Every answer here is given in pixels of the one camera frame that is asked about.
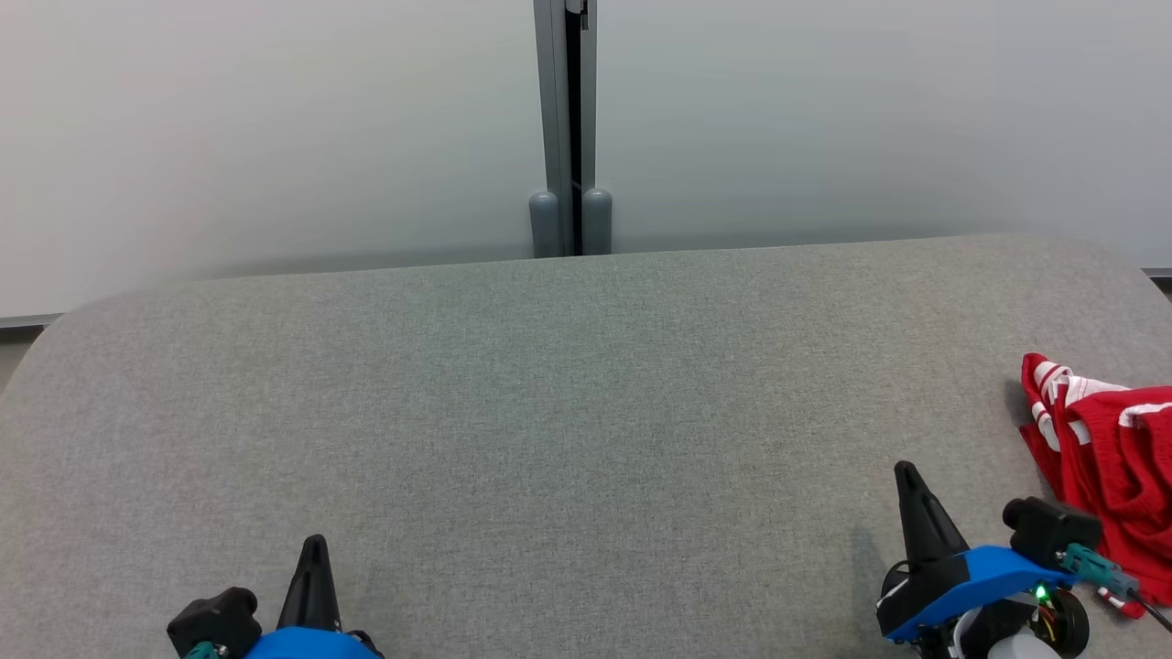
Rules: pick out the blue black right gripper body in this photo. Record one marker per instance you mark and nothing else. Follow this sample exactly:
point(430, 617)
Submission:
point(952, 586)

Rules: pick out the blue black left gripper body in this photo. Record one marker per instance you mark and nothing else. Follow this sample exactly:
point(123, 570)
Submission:
point(311, 645)

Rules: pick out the grey partition frame post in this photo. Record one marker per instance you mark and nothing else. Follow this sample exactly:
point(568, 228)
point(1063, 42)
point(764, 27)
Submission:
point(548, 91)

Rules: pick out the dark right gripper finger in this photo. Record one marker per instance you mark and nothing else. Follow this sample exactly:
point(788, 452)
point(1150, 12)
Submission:
point(929, 531)

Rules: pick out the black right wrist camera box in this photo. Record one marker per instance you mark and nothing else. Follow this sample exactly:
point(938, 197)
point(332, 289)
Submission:
point(1053, 531)

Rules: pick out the teal left camera connector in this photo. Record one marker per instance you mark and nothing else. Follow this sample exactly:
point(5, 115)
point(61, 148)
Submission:
point(201, 652)

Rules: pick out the grey cylinder post foot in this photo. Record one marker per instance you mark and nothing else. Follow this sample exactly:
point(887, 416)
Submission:
point(544, 224)
point(597, 224)

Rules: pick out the red white-striped shorts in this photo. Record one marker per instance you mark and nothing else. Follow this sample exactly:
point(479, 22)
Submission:
point(1126, 476)

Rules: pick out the teal camera connector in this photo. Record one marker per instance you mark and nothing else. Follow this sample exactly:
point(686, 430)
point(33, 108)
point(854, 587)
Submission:
point(201, 652)
point(1099, 567)

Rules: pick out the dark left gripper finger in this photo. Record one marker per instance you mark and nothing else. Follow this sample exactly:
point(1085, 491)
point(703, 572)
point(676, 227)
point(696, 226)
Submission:
point(311, 595)

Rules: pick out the teal right camera connector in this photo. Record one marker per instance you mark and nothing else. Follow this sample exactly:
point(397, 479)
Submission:
point(1099, 567)

